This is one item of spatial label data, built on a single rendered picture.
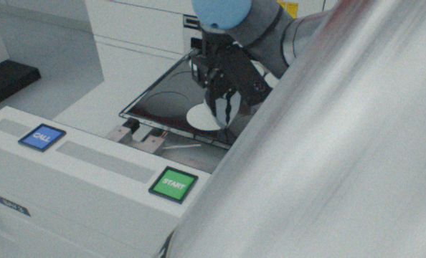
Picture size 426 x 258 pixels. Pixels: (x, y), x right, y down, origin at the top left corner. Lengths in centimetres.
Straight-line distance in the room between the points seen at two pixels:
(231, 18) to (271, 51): 8
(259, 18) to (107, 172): 32
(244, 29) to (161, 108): 37
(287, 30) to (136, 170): 31
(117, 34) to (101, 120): 41
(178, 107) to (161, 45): 41
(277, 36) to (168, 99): 40
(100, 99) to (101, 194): 47
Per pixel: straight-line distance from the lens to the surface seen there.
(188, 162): 68
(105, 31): 128
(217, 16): 45
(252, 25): 48
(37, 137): 67
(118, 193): 54
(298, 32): 45
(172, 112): 78
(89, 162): 60
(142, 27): 118
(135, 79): 107
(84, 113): 96
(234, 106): 69
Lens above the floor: 135
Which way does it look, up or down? 40 degrees down
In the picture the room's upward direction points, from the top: straight up
